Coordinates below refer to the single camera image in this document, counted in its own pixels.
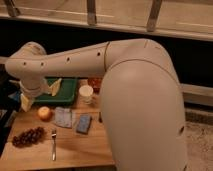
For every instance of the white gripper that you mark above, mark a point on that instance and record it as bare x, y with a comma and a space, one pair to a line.
34, 87

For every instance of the bunch of red grapes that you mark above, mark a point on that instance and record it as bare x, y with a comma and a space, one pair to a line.
29, 137

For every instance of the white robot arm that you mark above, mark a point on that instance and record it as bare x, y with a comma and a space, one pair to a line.
141, 99

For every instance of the yellow-red apple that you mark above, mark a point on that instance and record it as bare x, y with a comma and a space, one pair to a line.
44, 113

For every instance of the blue sponge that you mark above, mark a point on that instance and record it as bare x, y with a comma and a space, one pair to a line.
84, 124

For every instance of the silver fork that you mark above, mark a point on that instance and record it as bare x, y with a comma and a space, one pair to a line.
53, 135

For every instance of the blue object left of tray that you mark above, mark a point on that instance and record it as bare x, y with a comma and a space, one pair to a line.
15, 96

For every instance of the white paper cup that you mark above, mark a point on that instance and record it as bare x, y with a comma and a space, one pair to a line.
86, 93

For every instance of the orange-red bowl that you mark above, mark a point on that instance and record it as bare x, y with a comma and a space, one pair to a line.
95, 83

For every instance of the green plastic tray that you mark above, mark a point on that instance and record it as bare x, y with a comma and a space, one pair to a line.
65, 95

